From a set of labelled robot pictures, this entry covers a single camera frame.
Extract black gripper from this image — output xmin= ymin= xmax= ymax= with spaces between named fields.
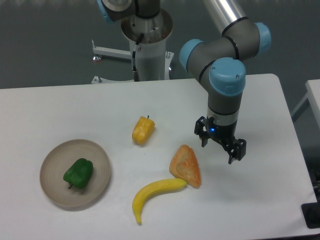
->
xmin=194 ymin=116 xmax=247 ymax=165

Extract green bell pepper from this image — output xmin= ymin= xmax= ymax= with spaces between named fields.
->
xmin=63 ymin=158 xmax=94 ymax=190

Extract black cable on pedestal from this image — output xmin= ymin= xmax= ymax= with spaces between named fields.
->
xmin=132 ymin=33 xmax=144 ymax=82

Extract black device at table edge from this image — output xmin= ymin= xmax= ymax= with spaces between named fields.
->
xmin=301 ymin=202 xmax=320 ymax=229

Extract orange triangular bread slice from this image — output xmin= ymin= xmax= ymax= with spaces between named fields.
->
xmin=169 ymin=144 xmax=202 ymax=189

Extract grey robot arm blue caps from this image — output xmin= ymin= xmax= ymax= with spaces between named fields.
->
xmin=93 ymin=0 xmax=272 ymax=163

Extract beige round plate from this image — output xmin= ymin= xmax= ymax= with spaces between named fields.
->
xmin=39 ymin=139 xmax=111 ymax=211

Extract white side table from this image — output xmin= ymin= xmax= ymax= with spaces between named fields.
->
xmin=290 ymin=79 xmax=320 ymax=126

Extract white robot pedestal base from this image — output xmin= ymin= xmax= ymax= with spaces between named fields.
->
xmin=92 ymin=8 xmax=174 ymax=82

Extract yellow banana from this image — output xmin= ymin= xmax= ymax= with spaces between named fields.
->
xmin=131 ymin=178 xmax=187 ymax=225

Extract yellow bell pepper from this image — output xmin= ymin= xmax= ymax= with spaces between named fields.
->
xmin=131 ymin=116 xmax=155 ymax=146

